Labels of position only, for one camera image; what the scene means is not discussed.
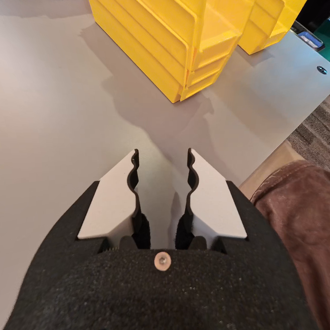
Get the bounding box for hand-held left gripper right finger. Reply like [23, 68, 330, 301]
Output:
[185, 148, 247, 249]

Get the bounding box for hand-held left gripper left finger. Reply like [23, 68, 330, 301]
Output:
[77, 149, 141, 244]

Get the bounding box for grey desk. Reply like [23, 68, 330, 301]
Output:
[0, 0, 330, 328]

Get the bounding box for person's brown trousers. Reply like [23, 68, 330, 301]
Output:
[250, 160, 330, 330]

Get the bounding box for small blue box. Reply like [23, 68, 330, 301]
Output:
[299, 32, 324, 49]

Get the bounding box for green mat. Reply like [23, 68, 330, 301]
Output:
[313, 15, 330, 45]

